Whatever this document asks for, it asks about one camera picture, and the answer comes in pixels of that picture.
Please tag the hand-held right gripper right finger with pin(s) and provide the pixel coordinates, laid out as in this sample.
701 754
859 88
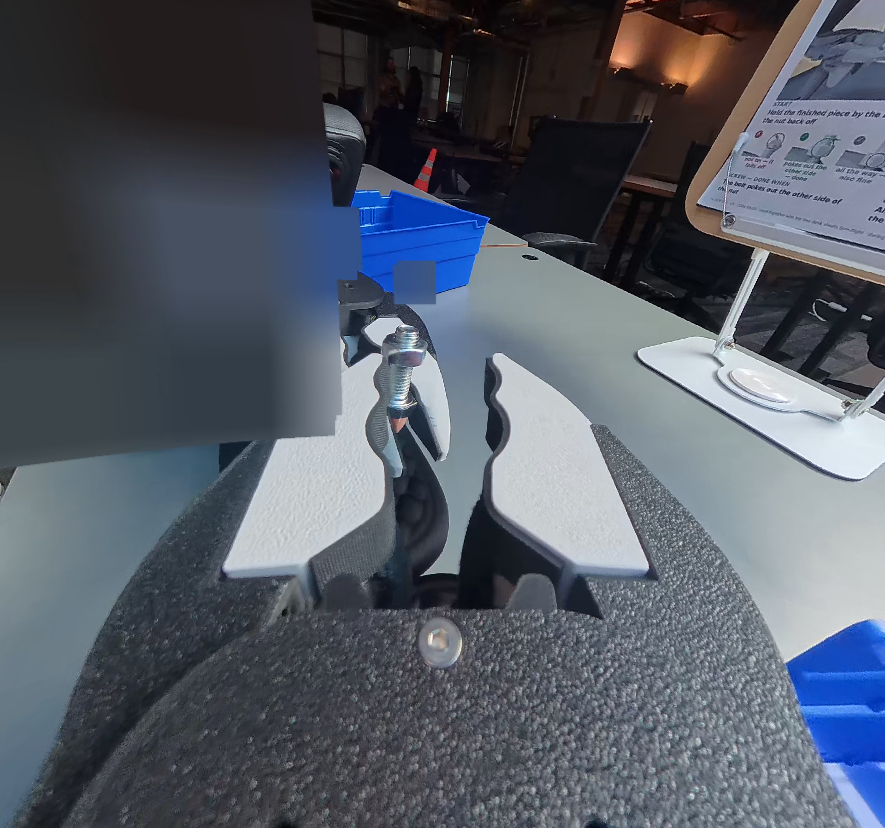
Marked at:
560 489

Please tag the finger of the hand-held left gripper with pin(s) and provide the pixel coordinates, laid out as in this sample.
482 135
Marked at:
359 350
434 413

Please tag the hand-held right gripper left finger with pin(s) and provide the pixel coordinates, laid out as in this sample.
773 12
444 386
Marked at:
311 496

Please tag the silver bolt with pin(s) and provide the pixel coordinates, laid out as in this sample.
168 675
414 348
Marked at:
401 385

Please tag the silver hex nut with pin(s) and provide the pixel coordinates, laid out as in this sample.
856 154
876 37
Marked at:
406 356

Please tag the blue plastic bin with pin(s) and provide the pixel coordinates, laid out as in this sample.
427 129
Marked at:
843 703
428 233

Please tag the orange traffic cone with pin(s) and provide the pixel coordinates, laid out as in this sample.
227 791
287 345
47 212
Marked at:
426 170

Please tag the black office chair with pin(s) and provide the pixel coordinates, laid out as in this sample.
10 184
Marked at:
574 171
691 233

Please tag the grey wood-edged table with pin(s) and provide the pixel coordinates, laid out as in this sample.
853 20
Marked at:
650 184

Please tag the instruction sheet on stand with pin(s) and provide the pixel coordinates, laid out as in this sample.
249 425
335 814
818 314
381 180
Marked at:
830 267

